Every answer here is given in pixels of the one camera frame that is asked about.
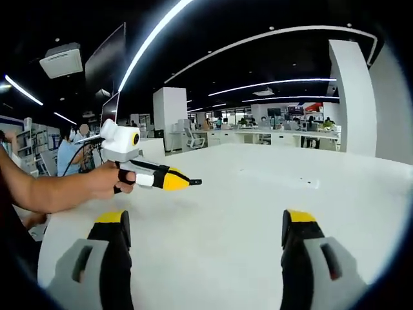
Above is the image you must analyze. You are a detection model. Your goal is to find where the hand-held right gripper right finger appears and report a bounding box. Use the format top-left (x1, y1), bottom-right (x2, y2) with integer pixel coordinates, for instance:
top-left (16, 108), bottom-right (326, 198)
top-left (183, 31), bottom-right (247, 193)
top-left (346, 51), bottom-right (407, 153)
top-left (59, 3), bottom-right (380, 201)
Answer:
top-left (279, 209), bottom-right (369, 310)

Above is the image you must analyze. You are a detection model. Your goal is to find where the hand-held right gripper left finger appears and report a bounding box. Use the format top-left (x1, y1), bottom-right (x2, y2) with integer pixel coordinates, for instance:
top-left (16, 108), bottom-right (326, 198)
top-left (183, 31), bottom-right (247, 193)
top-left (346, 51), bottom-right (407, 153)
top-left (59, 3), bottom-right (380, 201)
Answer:
top-left (46, 209), bottom-right (135, 310)

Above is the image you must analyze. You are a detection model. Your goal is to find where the person's left hand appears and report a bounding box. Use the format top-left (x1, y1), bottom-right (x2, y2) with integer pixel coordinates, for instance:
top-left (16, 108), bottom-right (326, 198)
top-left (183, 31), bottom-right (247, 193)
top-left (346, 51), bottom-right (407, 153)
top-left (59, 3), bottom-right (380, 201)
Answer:
top-left (87, 161), bottom-right (137, 202)

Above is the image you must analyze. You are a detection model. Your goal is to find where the white low cabinet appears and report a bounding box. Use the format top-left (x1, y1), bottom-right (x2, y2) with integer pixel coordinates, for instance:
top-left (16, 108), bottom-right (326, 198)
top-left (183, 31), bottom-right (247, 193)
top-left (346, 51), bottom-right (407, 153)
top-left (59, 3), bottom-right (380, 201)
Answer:
top-left (137, 137), bottom-right (166, 156)

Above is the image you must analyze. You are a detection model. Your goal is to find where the computer monitor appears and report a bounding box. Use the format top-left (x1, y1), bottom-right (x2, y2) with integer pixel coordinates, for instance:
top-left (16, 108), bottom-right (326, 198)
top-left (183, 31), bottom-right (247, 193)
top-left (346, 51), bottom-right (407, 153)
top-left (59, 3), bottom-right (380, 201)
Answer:
top-left (100, 91), bottom-right (121, 127)

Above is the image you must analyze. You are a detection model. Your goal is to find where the white office chair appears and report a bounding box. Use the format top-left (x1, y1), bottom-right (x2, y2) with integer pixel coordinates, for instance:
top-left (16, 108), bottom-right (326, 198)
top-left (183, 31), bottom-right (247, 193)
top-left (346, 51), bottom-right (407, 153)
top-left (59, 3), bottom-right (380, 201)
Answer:
top-left (183, 127), bottom-right (208, 150)

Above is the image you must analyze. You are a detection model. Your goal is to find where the white square pillar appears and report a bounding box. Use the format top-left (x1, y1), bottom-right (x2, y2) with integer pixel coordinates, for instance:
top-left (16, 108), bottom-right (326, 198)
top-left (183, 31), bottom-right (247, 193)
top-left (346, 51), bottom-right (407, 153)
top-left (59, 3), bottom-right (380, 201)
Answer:
top-left (152, 87), bottom-right (188, 156)
top-left (328, 39), bottom-right (378, 159)

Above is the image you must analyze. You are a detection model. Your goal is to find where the dark hanging ceiling panel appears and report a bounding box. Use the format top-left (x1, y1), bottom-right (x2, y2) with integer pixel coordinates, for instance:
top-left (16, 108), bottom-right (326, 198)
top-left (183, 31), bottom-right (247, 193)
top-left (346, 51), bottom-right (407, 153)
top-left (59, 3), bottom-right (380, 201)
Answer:
top-left (84, 21), bottom-right (127, 98)

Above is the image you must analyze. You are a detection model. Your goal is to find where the long white office desk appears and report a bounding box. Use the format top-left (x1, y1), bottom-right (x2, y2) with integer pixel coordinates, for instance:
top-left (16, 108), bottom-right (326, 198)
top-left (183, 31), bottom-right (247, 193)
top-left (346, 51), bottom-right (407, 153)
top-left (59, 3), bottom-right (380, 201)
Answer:
top-left (206, 128), bottom-right (342, 152)

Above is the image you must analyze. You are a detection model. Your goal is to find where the white storage shelf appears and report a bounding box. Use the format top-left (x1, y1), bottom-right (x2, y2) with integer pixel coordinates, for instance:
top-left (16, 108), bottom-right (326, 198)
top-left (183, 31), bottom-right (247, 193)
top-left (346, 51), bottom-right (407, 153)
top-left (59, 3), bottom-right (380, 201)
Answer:
top-left (14, 116), bottom-right (61, 178)

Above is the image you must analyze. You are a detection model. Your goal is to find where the white ceiling air conditioner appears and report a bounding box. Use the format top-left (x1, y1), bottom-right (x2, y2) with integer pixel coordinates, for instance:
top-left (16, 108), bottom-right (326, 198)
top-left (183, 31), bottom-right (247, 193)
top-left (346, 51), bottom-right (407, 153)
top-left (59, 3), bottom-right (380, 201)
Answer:
top-left (39, 42), bottom-right (84, 79)

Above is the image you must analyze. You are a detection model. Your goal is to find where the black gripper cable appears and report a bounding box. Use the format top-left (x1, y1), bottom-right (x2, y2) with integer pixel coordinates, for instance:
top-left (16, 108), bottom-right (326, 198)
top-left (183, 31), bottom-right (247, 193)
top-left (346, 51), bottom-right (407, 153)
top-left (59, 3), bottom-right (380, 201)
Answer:
top-left (66, 141), bottom-right (106, 177)

